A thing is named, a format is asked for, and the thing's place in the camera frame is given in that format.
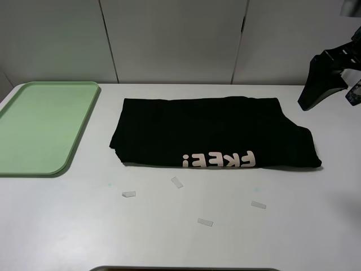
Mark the clear tape piece front right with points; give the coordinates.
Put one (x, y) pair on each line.
(258, 205)

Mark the clear tape piece front left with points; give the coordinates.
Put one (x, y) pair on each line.
(128, 194)

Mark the clear tape piece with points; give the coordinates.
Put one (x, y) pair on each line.
(128, 194)
(205, 222)
(258, 205)
(177, 182)

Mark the clear tape piece front centre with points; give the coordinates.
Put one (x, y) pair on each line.
(205, 222)

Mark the black short sleeve t-shirt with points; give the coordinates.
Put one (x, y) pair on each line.
(236, 132)

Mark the light green plastic tray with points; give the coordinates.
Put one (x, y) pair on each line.
(41, 125)

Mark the clear tape piece middle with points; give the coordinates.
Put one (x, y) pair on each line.
(177, 182)

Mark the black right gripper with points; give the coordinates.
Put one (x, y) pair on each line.
(325, 74)

